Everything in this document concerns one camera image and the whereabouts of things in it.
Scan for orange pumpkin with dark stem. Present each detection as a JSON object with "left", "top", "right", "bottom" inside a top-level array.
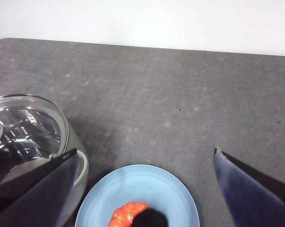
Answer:
[{"left": 108, "top": 201, "right": 169, "bottom": 227}]

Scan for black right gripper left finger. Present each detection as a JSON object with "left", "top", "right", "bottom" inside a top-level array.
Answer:
[{"left": 0, "top": 148, "right": 78, "bottom": 227}]

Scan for pale green electric steamer pot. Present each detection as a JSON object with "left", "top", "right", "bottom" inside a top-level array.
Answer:
[{"left": 0, "top": 94, "right": 89, "bottom": 227}]

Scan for blue plate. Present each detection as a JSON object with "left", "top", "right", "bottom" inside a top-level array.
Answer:
[{"left": 75, "top": 165, "right": 200, "bottom": 227}]

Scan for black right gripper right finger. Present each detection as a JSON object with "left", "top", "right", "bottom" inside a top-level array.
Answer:
[{"left": 214, "top": 145, "right": 285, "bottom": 227}]

